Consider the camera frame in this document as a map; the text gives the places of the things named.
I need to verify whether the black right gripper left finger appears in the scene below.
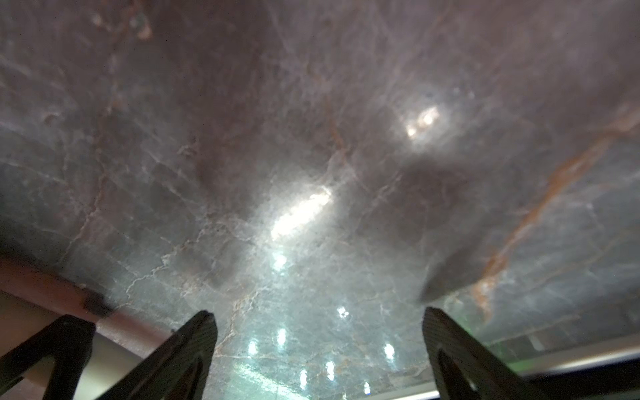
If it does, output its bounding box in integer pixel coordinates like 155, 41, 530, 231
100, 311, 218, 399

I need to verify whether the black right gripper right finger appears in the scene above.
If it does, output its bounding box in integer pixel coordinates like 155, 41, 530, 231
422, 307, 548, 399

